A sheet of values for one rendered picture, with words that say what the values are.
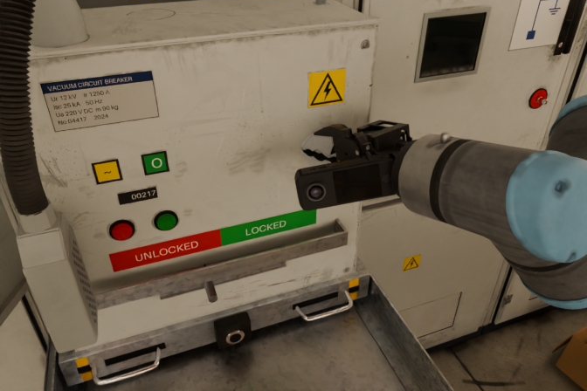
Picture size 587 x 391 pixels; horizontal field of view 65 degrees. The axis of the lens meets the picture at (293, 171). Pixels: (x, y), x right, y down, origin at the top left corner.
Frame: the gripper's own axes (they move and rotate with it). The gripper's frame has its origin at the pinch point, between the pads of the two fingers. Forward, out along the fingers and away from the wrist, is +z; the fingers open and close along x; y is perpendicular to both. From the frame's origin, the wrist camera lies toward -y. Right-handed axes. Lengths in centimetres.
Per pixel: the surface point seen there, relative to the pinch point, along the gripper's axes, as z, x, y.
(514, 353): 28, -119, 101
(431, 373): -13.6, -37.5, 8.6
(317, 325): 7.8, -36.8, 2.3
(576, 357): 9, -112, 107
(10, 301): 44, -26, -43
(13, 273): 50, -23, -42
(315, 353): 3.4, -38.0, -1.7
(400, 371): -7.7, -40.6, 7.5
